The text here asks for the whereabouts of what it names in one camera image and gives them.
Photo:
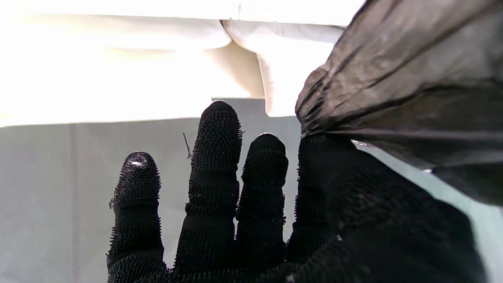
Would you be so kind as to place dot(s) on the black plastic garbage bag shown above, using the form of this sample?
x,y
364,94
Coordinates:
x,y
412,86

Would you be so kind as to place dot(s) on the beige sofa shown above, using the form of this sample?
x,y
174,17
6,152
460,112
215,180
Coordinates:
x,y
118,67

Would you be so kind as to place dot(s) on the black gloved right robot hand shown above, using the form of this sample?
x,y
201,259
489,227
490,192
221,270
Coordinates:
x,y
314,220

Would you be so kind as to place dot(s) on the long white sofa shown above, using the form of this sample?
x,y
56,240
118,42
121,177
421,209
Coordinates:
x,y
283,31

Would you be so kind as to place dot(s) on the white sofa back cushion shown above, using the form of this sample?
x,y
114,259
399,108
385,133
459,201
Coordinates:
x,y
287,78

